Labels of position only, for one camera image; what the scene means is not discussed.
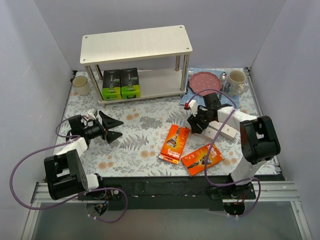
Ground pink dotted plate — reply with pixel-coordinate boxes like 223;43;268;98
189;71;223;97

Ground orange Gillette razor box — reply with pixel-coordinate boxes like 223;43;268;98
158;124;190;164
181;143;223;177

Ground blue checked cloth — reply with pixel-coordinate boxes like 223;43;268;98
180;66;242;113

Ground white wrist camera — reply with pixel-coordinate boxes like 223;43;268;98
184;99;199;117
86;108;98;120

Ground cream patterned mug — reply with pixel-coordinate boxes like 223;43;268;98
224;70;246;97

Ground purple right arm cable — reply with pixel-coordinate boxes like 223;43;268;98
187;89;262;219

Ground cream enamel cup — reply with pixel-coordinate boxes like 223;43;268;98
70;75;91;96

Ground silver fork dark handle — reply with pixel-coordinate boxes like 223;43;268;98
185;67;194;91

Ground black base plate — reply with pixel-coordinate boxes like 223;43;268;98
77;175;284;211

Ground floral table mat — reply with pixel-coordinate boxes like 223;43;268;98
47;67;282;178

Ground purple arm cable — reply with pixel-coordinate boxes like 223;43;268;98
9;117;130;223
187;89;262;219

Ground white cosmetic box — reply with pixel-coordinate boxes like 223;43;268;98
199;121;222;141
219;124;238;141

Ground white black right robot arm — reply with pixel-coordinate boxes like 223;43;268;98
184;93;281;199

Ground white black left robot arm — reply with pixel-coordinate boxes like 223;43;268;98
44;109;124;200

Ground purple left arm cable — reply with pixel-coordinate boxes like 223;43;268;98
9;117;130;223

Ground green black razor box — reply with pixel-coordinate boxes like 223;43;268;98
120;68;141;99
102;69;122;101

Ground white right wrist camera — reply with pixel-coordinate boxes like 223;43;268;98
184;99;199;117

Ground light wooden two-tier shelf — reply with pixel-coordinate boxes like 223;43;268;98
80;25;193;106

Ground silver spoon dark handle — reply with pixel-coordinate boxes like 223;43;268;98
219;71;228;92

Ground aluminium rail frame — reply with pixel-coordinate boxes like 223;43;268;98
21;66;313;240

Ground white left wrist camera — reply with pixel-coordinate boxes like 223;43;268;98
86;108;98;120

